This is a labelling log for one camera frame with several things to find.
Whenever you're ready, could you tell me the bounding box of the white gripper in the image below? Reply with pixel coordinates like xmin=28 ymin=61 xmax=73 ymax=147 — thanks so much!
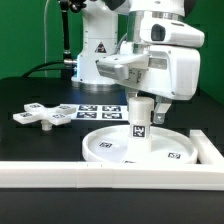
xmin=96 ymin=41 xmax=200 ymax=124

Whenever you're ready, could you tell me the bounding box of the white round table top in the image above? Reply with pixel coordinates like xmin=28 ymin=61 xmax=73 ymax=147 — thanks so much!
xmin=82 ymin=125 xmax=198 ymax=165

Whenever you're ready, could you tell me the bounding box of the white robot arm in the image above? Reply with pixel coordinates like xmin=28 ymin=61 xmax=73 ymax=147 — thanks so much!
xmin=72 ymin=0 xmax=204 ymax=124

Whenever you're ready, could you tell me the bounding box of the white sheet with markers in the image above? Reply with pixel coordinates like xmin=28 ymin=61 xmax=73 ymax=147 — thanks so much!
xmin=63 ymin=104 xmax=128 ymax=121

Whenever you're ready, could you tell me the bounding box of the white cross-shaped table base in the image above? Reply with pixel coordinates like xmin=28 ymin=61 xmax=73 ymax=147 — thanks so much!
xmin=13 ymin=103 xmax=76 ymax=131

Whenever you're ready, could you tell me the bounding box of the white L-shaped border fence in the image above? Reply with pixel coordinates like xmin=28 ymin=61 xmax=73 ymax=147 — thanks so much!
xmin=0 ymin=129 xmax=224 ymax=191

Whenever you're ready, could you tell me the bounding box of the black cable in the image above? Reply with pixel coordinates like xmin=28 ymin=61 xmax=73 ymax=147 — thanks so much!
xmin=21 ymin=60 xmax=66 ymax=79

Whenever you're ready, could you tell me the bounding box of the white thin cable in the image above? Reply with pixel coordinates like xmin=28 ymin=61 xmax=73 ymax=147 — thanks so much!
xmin=43 ymin=0 xmax=52 ymax=79

